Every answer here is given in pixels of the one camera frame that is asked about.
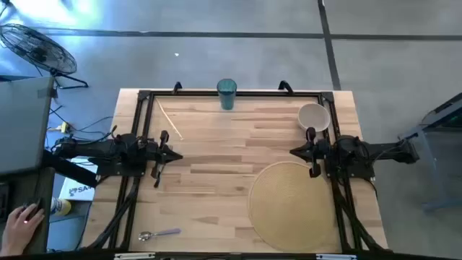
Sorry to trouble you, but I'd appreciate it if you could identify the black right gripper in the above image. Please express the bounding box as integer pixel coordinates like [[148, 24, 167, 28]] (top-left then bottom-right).
[[289, 126, 328, 179]]

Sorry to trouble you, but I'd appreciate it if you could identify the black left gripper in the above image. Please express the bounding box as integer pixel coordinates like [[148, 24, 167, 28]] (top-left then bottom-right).
[[146, 130, 183, 189]]

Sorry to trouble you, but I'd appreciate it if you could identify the white bowl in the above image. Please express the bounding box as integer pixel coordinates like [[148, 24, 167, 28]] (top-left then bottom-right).
[[297, 102, 331, 133]]

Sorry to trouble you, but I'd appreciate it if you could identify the teal plastic tumbler cup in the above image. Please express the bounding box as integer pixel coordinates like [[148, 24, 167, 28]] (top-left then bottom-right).
[[216, 78, 238, 111]]

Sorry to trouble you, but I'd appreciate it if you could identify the pale wooden chopstick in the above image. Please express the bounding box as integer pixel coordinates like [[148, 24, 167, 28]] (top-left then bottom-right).
[[154, 97, 184, 141]]

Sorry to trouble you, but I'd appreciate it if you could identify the round woven straw placemat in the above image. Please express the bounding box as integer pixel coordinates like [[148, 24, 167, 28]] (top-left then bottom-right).
[[247, 160, 339, 253]]

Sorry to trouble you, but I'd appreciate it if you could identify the white printed cardboard box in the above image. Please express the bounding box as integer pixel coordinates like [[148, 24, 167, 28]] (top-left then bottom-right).
[[58, 157, 99, 202]]

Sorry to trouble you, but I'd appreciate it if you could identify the black stand leg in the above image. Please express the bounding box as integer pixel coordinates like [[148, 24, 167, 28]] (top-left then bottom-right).
[[42, 148, 99, 189]]

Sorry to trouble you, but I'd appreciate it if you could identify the yellow bottle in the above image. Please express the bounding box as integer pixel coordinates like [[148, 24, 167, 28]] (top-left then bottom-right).
[[50, 196, 73, 217]]

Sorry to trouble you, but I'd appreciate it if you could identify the grey-blue metal cart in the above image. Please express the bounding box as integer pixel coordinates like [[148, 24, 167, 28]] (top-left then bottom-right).
[[398, 92, 462, 213]]

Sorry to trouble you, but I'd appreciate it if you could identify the black computer mouse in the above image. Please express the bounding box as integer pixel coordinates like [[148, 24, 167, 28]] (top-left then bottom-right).
[[22, 201, 45, 224]]

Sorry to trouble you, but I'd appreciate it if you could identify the dark desk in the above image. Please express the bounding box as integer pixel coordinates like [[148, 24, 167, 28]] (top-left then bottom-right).
[[0, 168, 55, 254]]

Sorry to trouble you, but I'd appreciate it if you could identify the grey flat panel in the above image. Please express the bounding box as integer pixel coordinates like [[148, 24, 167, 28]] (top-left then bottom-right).
[[0, 76, 55, 177]]

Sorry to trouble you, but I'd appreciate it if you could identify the black floor fan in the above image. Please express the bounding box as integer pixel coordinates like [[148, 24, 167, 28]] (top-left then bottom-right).
[[0, 23, 90, 90]]

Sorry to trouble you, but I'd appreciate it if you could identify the person's hand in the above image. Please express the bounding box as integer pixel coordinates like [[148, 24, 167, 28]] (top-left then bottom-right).
[[0, 203, 46, 257]]

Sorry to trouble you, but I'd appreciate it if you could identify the black metal table frame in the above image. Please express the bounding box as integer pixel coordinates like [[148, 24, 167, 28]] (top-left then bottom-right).
[[108, 89, 362, 254]]

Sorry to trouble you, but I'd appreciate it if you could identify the thin black floor cable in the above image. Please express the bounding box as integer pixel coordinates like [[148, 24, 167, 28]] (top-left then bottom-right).
[[45, 104, 116, 145]]

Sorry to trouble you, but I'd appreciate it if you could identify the black cable bundle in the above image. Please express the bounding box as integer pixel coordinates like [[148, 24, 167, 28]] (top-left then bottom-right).
[[334, 173, 389, 253], [84, 175, 141, 251]]

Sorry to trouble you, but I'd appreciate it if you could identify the metal spoon with lilac handle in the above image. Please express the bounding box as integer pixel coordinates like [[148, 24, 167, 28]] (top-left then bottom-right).
[[138, 227, 183, 242]]

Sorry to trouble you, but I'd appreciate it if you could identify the white metal bracket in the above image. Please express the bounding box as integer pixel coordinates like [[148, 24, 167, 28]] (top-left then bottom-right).
[[113, 252, 156, 260], [315, 253, 358, 260]]

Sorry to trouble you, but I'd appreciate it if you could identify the black frame beam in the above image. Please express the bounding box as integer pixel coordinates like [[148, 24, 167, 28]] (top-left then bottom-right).
[[0, 248, 462, 260]]

